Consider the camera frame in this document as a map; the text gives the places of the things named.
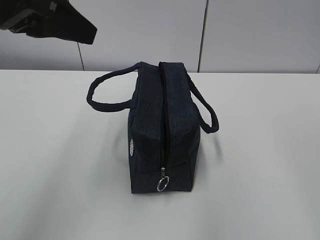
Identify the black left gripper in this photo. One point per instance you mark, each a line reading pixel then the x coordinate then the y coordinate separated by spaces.
pixel 46 19

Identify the dark blue lunch bag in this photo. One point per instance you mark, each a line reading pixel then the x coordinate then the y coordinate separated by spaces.
pixel 167 115

